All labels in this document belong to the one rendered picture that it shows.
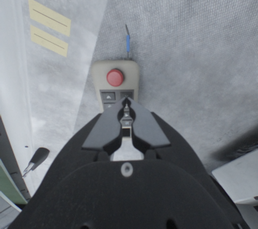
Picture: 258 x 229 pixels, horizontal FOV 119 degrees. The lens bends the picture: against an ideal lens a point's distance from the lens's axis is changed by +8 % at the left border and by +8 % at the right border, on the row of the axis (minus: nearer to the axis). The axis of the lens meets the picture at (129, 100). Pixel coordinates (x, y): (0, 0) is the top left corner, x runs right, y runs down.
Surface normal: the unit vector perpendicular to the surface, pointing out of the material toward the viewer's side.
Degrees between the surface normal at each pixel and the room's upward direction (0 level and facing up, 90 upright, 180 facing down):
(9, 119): 26
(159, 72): 0
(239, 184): 90
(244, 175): 90
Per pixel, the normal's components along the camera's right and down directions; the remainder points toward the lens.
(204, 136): 0.04, 0.47
